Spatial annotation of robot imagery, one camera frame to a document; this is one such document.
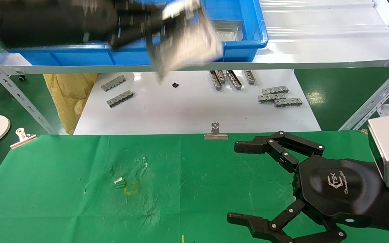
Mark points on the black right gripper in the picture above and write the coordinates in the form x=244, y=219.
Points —
x=336, y=185

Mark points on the small white screws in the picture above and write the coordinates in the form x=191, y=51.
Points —
x=118, y=180

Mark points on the white corrugated plastic sheet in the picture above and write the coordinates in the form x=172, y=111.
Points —
x=322, y=20

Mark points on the grey notched metal rail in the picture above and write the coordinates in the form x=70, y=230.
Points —
x=250, y=77
x=222, y=76
x=215, y=81
x=271, y=98
x=275, y=90
x=234, y=79
x=113, y=83
x=120, y=98
x=289, y=102

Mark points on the green table cloth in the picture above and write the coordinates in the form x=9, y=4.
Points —
x=113, y=209

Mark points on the yellow woven bag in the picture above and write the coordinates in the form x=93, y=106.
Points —
x=69, y=98

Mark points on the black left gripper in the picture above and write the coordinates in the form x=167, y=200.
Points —
x=52, y=23

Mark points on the white metal rack shelf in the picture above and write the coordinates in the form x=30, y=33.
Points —
x=316, y=50

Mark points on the white flat board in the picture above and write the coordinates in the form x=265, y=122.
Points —
x=187, y=108

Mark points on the stamped sheet metal bracket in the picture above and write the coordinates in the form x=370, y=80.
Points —
x=230, y=32
x=187, y=47

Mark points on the blue plastic bin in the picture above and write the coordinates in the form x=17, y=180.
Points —
x=245, y=49

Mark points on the white perforated rack post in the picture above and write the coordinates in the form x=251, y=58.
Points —
x=19, y=98
x=377, y=98

